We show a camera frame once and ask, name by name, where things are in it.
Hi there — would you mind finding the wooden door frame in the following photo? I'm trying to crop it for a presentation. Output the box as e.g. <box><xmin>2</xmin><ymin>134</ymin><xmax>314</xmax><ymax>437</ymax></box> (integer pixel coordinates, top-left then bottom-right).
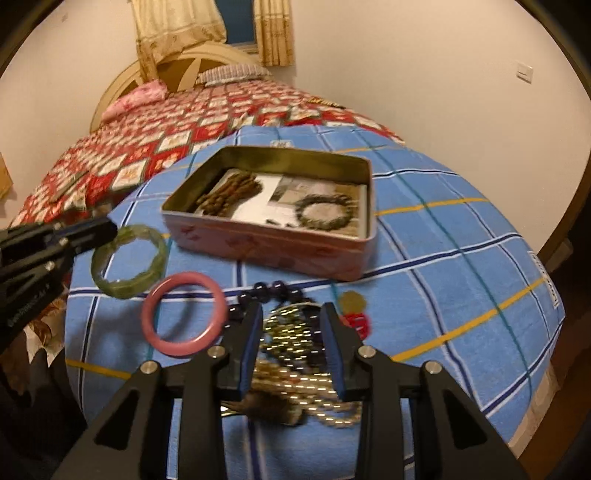
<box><xmin>538</xmin><ymin>185</ymin><xmax>587</xmax><ymax>278</ymax></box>

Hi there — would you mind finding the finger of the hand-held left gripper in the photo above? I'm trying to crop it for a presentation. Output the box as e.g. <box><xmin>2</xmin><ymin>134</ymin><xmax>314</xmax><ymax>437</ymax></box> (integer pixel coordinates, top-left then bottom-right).
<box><xmin>0</xmin><ymin>253</ymin><xmax>75</xmax><ymax>301</ymax></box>
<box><xmin>0</xmin><ymin>217</ymin><xmax>117</xmax><ymax>265</ymax></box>

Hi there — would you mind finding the green jade bangle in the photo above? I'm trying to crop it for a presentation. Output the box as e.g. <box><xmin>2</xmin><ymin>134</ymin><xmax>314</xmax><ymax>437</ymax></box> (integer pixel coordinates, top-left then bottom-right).
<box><xmin>90</xmin><ymin>224</ymin><xmax>169</xmax><ymax>301</ymax></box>

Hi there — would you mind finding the gold bead string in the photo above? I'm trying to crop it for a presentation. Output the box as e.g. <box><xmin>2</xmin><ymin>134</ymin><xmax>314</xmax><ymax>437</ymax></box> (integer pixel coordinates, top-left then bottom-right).
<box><xmin>222</xmin><ymin>302</ymin><xmax>365</xmax><ymax>428</ymax></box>

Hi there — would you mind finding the pink bangle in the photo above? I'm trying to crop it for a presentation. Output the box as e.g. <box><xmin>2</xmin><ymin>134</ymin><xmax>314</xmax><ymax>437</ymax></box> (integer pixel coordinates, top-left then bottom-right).
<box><xmin>141</xmin><ymin>272</ymin><xmax>228</xmax><ymax>357</ymax></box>

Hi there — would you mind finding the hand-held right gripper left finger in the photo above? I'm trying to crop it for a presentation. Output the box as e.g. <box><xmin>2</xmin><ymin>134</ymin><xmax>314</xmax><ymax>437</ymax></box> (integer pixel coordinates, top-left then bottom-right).
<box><xmin>51</xmin><ymin>302</ymin><xmax>264</xmax><ymax>480</ymax></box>

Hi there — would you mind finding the red knot coin charm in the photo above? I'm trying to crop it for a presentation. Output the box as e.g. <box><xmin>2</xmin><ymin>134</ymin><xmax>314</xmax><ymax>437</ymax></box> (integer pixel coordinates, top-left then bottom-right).
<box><xmin>339</xmin><ymin>291</ymin><xmax>372</xmax><ymax>337</ymax></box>

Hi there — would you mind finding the pink pillow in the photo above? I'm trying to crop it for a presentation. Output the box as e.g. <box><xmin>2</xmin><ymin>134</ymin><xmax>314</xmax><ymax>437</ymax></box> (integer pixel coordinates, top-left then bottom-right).
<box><xmin>100</xmin><ymin>79</ymin><xmax>168</xmax><ymax>121</ymax></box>

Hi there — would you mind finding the red patterned bedsheet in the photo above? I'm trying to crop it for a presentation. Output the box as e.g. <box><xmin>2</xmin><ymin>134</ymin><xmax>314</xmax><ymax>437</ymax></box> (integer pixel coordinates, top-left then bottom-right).
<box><xmin>9</xmin><ymin>78</ymin><xmax>407</xmax><ymax>227</ymax></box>

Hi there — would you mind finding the wide beige curtain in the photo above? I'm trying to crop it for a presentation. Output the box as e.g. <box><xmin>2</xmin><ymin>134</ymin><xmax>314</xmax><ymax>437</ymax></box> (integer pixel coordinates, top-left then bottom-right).
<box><xmin>129</xmin><ymin>0</ymin><xmax>227</xmax><ymax>81</ymax></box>

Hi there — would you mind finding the brown tassel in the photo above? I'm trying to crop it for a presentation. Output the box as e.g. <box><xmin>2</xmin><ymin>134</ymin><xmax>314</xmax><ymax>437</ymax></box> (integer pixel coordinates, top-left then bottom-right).
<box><xmin>222</xmin><ymin>392</ymin><xmax>305</xmax><ymax>425</ymax></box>

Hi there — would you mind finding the striped pillow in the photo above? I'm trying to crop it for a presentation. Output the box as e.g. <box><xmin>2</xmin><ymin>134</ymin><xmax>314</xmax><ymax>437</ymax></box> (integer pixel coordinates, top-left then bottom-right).
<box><xmin>196</xmin><ymin>64</ymin><xmax>273</xmax><ymax>88</ymax></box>

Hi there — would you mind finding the narrow beige curtain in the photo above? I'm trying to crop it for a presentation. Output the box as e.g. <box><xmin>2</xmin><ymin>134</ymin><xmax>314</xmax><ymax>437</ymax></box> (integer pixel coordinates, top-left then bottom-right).
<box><xmin>253</xmin><ymin>0</ymin><xmax>295</xmax><ymax>66</ymax></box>

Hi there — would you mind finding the brown bead bracelet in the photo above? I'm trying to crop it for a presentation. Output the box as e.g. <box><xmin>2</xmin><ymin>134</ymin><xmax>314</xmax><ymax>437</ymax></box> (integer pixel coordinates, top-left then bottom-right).
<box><xmin>194</xmin><ymin>173</ymin><xmax>264</xmax><ymax>215</ymax></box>

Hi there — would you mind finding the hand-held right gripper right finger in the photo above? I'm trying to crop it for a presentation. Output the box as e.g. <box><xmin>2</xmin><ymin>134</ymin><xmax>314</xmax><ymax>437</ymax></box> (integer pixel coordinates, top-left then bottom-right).
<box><xmin>318</xmin><ymin>302</ymin><xmax>532</xmax><ymax>480</ymax></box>

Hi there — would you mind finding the dark green bead bracelet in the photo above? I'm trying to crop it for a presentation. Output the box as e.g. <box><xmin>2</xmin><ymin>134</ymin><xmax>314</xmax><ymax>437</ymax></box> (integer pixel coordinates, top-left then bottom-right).
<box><xmin>295</xmin><ymin>194</ymin><xmax>358</xmax><ymax>230</ymax></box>

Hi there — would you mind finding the pink tin box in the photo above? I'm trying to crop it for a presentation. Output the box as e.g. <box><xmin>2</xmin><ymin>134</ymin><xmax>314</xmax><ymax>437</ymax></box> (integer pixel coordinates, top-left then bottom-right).
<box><xmin>161</xmin><ymin>145</ymin><xmax>380</xmax><ymax>282</ymax></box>

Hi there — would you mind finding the blue plaid blanket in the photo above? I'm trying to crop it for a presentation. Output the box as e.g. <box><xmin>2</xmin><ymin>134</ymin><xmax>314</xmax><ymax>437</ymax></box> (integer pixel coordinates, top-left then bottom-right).
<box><xmin>65</xmin><ymin>124</ymin><xmax>566</xmax><ymax>480</ymax></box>

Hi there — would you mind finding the window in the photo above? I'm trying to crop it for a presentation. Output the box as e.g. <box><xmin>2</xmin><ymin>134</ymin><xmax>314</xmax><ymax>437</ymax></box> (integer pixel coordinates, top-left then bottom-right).
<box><xmin>216</xmin><ymin>0</ymin><xmax>259</xmax><ymax>54</ymax></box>

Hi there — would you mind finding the floral cloth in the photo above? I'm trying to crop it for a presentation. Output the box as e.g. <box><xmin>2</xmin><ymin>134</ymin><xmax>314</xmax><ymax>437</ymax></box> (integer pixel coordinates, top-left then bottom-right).
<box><xmin>25</xmin><ymin>295</ymin><xmax>70</xmax><ymax>370</ymax></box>

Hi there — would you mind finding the dark purple bead bracelet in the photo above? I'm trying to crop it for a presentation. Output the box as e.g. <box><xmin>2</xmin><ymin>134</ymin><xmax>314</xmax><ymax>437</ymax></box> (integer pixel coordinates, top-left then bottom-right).
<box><xmin>226</xmin><ymin>281</ymin><xmax>324</xmax><ymax>333</ymax></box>

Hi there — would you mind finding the cream wooden headboard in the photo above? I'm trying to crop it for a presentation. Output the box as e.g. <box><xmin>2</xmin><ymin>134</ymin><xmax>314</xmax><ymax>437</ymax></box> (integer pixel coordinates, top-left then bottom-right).
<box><xmin>90</xmin><ymin>42</ymin><xmax>259</xmax><ymax>132</ymax></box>

